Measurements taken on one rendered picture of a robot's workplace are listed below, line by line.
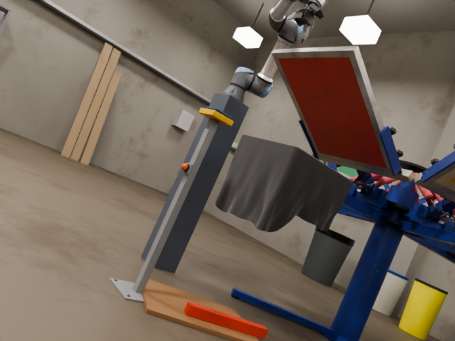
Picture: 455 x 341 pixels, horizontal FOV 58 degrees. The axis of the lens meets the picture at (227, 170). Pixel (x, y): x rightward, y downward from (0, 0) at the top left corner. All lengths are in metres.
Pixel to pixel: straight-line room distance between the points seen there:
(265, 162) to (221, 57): 8.39
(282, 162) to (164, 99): 7.75
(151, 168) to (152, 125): 0.99
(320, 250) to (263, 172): 4.04
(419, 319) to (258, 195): 3.66
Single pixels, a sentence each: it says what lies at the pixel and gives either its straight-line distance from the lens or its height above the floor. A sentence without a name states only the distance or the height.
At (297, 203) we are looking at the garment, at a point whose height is 0.71.
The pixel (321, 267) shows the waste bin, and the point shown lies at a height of 0.21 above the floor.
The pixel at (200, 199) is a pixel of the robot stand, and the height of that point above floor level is 0.51.
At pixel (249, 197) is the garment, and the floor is 0.64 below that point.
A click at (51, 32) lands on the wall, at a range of 8.78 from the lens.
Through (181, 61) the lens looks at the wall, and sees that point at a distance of 9.76.
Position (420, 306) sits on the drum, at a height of 0.34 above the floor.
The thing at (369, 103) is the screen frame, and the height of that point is 1.32.
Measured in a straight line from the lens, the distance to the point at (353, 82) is 2.16.
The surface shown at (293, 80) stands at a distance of 2.46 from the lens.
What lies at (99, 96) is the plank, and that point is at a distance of 8.51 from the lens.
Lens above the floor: 0.62
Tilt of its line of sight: 3 degrees up
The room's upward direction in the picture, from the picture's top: 24 degrees clockwise
